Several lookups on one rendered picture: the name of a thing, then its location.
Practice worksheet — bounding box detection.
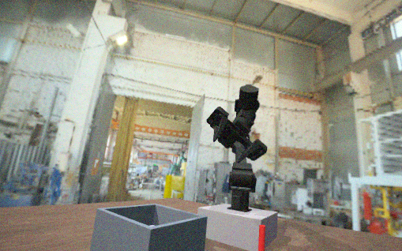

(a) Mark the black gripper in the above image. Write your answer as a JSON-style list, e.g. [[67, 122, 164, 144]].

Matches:
[[206, 107, 267, 163]]

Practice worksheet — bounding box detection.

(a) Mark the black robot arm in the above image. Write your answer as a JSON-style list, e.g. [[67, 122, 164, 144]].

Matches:
[[217, 84, 259, 212]]

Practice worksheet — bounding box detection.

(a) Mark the red peg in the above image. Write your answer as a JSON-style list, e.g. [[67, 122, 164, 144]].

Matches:
[[257, 225, 265, 251]]

